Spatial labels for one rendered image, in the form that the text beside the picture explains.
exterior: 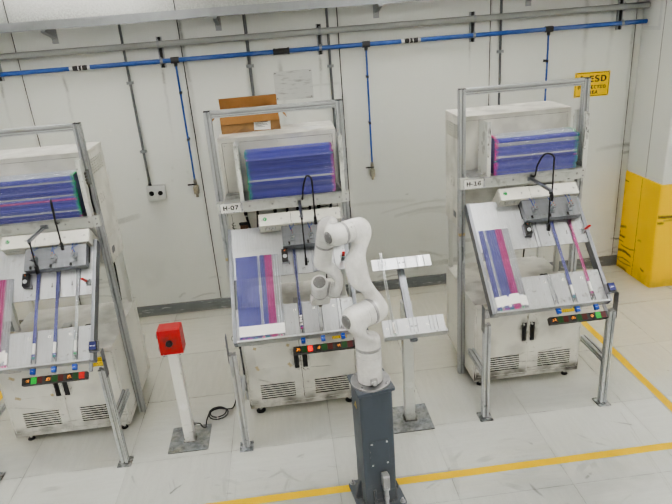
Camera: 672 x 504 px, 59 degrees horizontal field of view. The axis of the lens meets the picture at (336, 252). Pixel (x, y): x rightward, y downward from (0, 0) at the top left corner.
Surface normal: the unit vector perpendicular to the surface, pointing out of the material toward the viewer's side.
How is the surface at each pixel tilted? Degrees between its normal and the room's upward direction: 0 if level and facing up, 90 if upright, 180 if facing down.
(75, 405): 90
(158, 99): 90
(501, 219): 44
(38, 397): 90
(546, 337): 90
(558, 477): 0
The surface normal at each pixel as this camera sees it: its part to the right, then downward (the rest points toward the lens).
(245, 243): 0.01, -0.44
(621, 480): -0.07, -0.93
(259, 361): 0.10, 0.36
